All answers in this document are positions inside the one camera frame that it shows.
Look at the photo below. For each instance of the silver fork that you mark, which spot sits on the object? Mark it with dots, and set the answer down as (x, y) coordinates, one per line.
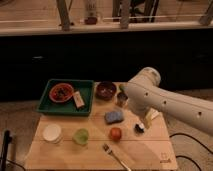
(110, 152)

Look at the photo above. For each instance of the red apple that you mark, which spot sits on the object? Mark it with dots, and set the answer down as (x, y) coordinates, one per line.
(115, 133)

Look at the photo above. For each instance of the white paper cup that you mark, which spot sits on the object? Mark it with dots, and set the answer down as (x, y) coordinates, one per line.
(52, 133)

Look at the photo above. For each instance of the black stand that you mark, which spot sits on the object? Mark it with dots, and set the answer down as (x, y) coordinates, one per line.
(7, 139)

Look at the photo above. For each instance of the dark brown bowl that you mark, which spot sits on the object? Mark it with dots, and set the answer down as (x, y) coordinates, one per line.
(106, 90)

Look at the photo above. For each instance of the small wooden block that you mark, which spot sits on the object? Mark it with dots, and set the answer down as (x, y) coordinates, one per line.
(78, 100)

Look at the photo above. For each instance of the orange bowl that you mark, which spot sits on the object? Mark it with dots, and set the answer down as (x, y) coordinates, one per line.
(61, 92)

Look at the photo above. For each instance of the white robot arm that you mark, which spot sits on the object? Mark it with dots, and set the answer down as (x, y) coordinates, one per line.
(143, 93)

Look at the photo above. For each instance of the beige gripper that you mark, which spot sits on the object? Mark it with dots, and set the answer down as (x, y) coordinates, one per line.
(147, 121)

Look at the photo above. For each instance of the green plastic tray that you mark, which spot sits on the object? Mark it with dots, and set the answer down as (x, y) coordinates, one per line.
(86, 89)

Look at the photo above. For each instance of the green plastic cup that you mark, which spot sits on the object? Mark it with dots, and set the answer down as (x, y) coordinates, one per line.
(81, 136)

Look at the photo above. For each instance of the blue sponge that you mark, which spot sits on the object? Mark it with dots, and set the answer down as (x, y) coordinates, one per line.
(114, 117)

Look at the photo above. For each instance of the green cucumber toy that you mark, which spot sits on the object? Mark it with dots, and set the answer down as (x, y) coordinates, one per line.
(121, 87)

